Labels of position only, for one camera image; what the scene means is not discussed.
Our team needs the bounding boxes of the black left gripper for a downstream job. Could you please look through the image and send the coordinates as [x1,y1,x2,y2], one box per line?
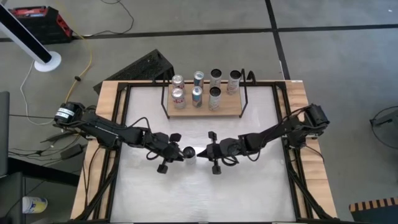
[148,132,187,174]

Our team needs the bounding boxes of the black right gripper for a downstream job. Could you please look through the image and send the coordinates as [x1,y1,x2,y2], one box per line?
[197,130,248,175]

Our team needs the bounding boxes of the white Celsius energy drink can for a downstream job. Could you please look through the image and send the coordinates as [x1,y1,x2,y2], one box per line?
[182,146,197,166]

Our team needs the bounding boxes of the white Celsius Peach Vibe can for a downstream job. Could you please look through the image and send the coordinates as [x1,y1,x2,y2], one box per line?
[208,86,222,111]
[226,70,243,96]

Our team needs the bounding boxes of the silver Diet Coke can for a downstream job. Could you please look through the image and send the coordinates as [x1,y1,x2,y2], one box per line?
[170,87,187,110]
[171,74,187,91]

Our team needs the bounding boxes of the Red Bull Sugarfree can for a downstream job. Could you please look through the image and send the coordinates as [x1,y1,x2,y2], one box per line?
[193,70,205,90]
[191,86,203,108]

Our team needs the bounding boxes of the white Celsius can yellow-orange print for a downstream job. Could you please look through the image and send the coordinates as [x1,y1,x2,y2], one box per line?
[209,68,223,90]

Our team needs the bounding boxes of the black mesh metal stand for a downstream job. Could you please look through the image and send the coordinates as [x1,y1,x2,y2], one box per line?
[93,49,175,95]

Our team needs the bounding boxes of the black power adapter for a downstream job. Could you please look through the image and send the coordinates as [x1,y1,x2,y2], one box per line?
[60,143,83,160]

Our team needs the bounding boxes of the white and yellow canister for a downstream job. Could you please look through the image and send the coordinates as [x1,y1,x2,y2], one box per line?
[21,195,49,215]

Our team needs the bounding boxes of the black cart with hazard stripes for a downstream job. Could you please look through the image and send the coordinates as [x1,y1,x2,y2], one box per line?
[348,197,398,224]

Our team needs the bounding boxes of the grey cabinet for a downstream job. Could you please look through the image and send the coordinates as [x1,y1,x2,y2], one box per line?
[0,91,10,178]

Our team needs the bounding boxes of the grey stand base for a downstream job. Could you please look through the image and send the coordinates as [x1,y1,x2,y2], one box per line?
[369,105,398,150]

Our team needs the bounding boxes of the red and black toolbox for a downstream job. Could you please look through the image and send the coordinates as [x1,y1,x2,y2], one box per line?
[8,5,74,45]

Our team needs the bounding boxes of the black metal table frame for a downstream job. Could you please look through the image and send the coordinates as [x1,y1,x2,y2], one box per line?
[70,79,341,224]

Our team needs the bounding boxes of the yellow cable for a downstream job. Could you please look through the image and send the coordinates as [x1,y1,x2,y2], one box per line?
[63,30,94,105]

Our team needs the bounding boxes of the black floor cable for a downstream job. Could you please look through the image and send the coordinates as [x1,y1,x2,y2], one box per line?
[73,0,135,39]

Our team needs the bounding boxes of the white floor cable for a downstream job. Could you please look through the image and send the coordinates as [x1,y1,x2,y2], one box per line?
[20,60,57,126]

